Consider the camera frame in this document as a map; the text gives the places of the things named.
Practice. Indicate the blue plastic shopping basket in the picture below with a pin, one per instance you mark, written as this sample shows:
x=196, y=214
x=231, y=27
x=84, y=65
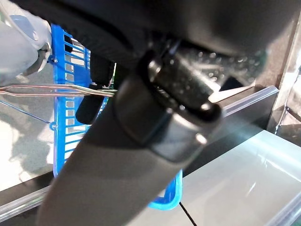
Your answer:
x=56, y=141

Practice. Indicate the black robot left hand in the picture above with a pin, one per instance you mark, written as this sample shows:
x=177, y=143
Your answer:
x=131, y=153

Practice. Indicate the glossy brown wall panel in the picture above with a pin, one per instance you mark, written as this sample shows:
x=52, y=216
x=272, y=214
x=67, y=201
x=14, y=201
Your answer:
x=291, y=82

